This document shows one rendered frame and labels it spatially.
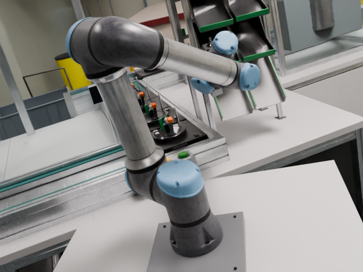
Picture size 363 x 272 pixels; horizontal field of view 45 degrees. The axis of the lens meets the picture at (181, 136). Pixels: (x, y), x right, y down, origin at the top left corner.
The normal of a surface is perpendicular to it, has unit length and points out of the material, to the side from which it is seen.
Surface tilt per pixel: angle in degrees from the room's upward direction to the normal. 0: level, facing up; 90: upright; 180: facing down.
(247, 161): 0
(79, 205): 90
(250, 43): 25
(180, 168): 10
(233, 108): 45
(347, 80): 90
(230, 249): 3
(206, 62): 87
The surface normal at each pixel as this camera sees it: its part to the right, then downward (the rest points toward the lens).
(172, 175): -0.15, -0.85
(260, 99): -0.07, -0.40
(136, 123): 0.62, 0.18
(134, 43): 0.26, 0.16
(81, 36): -0.75, -0.07
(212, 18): -0.15, -0.68
